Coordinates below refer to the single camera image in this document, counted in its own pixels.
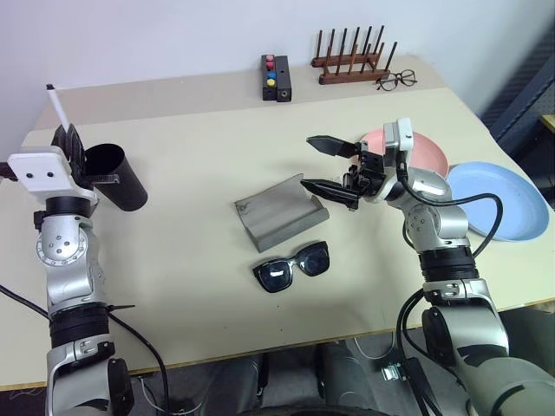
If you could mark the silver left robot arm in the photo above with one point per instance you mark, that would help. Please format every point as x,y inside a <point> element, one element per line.
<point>65,251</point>

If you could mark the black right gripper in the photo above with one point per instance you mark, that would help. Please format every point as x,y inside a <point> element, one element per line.
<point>368,173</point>

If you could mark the black box with coloured buttons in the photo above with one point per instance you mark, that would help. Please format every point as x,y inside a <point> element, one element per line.
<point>269,92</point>

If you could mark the flat black bar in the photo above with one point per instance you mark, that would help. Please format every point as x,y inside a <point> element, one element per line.
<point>415,372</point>

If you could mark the small metal bracket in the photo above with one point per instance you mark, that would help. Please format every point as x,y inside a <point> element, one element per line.
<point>392,372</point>

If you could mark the dark blue perforated panel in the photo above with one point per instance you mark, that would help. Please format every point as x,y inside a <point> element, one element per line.
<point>533,86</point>

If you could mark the brown wooden peg rack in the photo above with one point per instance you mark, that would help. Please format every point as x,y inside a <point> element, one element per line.
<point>347,78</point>

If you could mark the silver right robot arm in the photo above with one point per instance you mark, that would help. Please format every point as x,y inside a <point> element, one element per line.
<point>438,221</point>

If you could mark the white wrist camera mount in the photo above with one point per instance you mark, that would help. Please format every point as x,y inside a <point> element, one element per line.
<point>43,167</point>
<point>405,134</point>

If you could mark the dark rounded grey shape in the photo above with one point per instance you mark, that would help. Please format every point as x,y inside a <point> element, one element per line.
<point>347,377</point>
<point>234,385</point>

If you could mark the pink plate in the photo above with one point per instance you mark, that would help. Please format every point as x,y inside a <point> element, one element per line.
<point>429,154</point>

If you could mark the blue plate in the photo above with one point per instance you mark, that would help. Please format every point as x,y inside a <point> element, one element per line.
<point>507,203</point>

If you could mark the black sunglasses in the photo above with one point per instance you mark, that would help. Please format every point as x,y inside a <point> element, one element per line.
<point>277,277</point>

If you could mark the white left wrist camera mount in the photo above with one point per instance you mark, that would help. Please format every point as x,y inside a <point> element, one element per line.
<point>43,167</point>

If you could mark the thin black-framed eyeglasses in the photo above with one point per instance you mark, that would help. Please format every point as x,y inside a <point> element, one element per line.
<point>407,78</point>

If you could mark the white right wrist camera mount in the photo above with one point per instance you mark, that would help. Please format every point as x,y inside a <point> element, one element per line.
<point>405,134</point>

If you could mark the grey glasses case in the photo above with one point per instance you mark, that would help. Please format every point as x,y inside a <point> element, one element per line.
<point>277,212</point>

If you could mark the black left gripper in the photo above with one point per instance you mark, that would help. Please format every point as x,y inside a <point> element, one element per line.
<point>106,179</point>

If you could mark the white marker with black cap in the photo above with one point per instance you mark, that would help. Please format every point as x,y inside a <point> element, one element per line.
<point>56,104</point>

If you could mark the black cylindrical cup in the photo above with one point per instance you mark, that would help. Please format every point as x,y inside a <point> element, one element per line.
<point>126,186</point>

